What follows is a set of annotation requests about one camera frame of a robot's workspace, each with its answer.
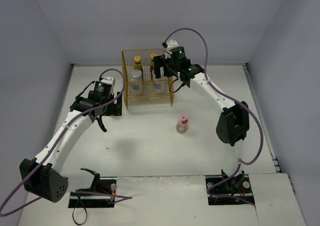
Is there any yellow cap sauce bottle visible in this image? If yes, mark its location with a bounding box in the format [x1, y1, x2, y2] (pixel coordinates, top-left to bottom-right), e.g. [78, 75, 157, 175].
[134, 55, 144, 80]
[149, 53, 157, 81]

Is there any white shaker blue label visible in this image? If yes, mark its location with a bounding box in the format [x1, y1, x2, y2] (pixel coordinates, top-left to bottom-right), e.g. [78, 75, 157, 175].
[152, 77, 165, 94]

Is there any silver lid white shaker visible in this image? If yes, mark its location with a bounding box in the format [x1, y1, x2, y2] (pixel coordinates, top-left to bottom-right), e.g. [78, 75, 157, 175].
[130, 69, 143, 95]

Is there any pink lid spice jar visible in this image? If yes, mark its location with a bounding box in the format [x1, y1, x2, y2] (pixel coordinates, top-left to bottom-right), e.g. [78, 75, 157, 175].
[176, 114, 189, 134]

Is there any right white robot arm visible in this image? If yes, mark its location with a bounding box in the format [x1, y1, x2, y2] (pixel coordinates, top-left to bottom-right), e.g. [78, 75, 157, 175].
[153, 46, 250, 192]

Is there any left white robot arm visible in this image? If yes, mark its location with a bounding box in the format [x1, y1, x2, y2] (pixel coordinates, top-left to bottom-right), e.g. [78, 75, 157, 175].
[19, 77, 115, 203]

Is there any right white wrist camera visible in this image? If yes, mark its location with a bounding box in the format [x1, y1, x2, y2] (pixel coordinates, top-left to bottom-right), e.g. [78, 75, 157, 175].
[162, 39, 179, 57]

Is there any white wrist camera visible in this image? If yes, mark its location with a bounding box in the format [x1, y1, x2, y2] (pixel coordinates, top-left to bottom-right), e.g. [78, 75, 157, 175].
[100, 76, 116, 95]
[162, 39, 179, 57]

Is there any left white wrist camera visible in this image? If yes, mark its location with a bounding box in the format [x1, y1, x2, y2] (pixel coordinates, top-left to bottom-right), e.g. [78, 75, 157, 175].
[100, 76, 116, 95]

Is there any yellow wire rack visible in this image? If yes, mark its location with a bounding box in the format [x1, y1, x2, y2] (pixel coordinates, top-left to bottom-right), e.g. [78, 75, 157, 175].
[121, 48, 174, 109]

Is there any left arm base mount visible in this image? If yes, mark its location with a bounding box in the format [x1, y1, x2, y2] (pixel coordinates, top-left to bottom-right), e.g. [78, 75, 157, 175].
[68, 168, 117, 209]

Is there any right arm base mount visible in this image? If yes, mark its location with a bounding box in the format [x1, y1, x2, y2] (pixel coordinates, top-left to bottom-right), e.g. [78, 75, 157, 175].
[207, 171, 255, 206]

